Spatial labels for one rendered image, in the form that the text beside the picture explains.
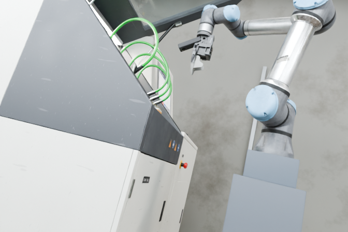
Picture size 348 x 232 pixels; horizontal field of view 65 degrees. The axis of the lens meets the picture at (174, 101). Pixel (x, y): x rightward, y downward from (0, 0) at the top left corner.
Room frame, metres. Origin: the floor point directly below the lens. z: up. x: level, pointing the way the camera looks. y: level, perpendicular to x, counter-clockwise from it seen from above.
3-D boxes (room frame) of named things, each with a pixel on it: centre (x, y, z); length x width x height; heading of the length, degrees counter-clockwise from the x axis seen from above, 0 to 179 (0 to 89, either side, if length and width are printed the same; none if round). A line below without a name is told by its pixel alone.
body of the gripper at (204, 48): (1.22, -0.07, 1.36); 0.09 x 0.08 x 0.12; 75
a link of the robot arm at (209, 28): (1.23, -0.06, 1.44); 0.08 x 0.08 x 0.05
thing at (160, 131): (1.24, 0.00, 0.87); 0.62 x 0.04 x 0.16; 165
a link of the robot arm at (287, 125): (1.06, -0.42, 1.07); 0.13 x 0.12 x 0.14; 137
